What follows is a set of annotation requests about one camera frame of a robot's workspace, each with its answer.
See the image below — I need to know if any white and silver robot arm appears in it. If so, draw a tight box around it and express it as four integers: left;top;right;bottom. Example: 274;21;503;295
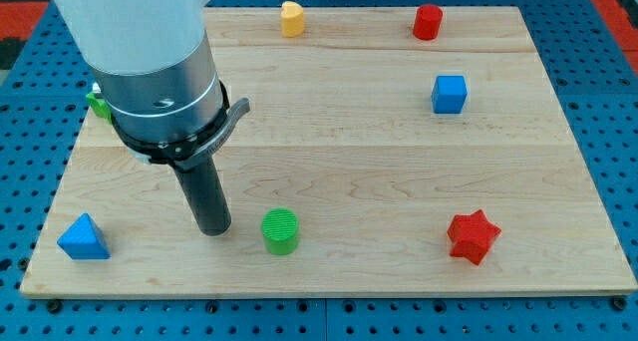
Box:
54;0;222;143

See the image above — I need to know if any green block behind arm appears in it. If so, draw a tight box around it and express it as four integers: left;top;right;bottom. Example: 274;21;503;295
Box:
86;92;113;124

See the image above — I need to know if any wooden board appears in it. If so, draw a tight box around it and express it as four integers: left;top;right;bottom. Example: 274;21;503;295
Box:
21;7;637;299

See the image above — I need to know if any green cylinder block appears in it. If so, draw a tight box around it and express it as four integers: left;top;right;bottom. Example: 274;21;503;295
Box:
261;207;299;255

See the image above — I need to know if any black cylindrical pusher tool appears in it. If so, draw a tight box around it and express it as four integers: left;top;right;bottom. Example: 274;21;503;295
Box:
173;159;231;236

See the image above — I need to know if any black clamp with grey lever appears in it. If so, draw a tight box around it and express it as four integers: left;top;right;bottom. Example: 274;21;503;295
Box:
111;82;250;171

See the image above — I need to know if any blue cube block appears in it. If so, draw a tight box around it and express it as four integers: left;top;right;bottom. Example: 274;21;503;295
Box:
431;75;468;114

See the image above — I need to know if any yellow heart block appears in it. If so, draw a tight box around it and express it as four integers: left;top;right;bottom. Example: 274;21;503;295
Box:
280;1;305;38

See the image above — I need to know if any red star block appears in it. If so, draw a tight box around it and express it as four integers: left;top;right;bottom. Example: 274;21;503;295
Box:
447;209;501;265

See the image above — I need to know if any red cylinder block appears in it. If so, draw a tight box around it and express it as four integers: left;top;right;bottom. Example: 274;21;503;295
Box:
413;4;444;41

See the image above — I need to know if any blue triangle block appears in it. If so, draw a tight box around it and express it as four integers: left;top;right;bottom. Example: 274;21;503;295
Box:
57;213;111;260

